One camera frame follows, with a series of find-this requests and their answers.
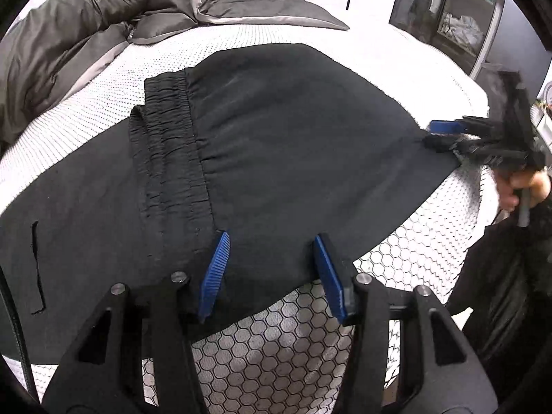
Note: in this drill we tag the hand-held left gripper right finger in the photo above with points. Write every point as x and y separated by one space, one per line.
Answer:
330 276

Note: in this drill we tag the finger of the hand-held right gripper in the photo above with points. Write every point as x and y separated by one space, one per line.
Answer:
444 143
446 126

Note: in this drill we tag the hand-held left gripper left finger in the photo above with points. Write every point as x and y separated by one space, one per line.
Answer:
214 274

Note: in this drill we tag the black pants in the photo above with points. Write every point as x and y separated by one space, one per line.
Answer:
280 138

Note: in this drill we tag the person's right forearm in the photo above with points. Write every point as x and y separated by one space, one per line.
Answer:
509 293

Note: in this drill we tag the person's right hand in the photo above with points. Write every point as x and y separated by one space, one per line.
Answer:
511 189

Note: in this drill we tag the bed with white patterned sheet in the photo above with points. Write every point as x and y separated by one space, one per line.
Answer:
302 353

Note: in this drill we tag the dark glass-door cabinet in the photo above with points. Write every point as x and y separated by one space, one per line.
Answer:
448 13

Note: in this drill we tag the grey-brown duvet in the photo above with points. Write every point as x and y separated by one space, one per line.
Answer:
86 21

